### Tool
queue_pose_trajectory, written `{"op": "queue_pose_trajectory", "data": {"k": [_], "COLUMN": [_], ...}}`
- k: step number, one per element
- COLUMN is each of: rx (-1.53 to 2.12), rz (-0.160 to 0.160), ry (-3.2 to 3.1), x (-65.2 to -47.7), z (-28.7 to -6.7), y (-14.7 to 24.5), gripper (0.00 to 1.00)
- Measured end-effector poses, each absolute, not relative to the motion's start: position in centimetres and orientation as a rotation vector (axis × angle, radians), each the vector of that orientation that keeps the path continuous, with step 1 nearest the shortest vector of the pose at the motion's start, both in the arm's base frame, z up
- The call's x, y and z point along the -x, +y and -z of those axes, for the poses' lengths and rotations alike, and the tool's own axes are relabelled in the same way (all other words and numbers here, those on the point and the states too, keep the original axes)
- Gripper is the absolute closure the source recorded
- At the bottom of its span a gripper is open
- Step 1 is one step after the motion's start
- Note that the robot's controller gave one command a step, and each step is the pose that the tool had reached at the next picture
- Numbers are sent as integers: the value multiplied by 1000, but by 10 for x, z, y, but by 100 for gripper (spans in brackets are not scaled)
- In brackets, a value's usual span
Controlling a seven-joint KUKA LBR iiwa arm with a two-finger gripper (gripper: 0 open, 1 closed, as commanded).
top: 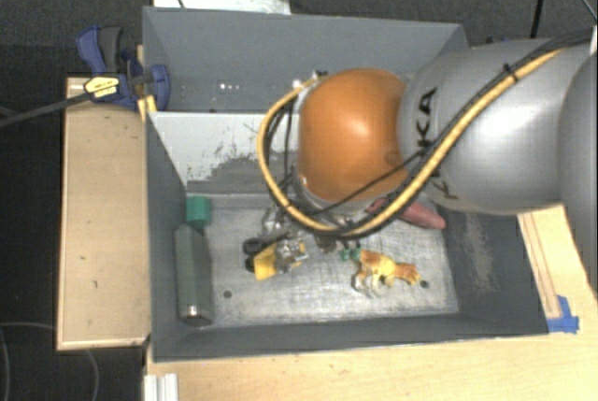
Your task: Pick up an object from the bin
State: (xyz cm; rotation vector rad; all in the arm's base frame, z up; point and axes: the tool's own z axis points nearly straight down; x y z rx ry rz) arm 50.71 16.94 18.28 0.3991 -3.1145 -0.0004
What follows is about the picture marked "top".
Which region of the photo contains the yellow toy vehicle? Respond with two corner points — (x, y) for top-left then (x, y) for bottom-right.
(242, 236), (310, 282)

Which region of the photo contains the green cup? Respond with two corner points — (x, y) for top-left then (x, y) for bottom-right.
(185, 195), (213, 230)

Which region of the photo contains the grey metal bin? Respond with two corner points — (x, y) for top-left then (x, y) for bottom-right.
(141, 5), (550, 363)

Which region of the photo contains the orange and yellow toy animal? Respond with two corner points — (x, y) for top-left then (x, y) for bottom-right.
(350, 249), (422, 298)

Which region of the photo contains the red-brown flat block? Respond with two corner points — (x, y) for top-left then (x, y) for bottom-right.
(368, 197), (448, 232)

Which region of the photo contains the pale wood board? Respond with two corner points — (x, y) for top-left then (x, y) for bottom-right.
(55, 76), (153, 351)

